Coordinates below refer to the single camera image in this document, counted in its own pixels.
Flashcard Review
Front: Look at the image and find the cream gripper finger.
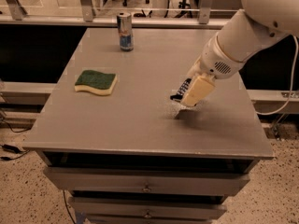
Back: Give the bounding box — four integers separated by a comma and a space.
180, 73, 215, 107
186, 58, 202, 78

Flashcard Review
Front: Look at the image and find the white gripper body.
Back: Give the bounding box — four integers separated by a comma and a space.
200, 34, 245, 79

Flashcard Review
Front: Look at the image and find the blue rxbar blueberry wrapper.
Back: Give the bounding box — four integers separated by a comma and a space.
170, 78, 192, 102

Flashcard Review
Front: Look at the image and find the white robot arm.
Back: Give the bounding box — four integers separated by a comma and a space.
180, 0, 299, 107

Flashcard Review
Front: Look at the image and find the green and yellow sponge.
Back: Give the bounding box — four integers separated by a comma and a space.
75, 70, 117, 96

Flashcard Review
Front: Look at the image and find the silver blue energy drink can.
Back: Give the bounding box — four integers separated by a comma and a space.
117, 12, 134, 51

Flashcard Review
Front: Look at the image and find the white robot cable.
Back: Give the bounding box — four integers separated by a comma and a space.
255, 35, 299, 117

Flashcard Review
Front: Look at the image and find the metal railing frame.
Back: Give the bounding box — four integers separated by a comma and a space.
0, 0, 237, 29

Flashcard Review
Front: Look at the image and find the black floor cable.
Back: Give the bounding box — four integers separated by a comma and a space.
0, 143, 30, 162

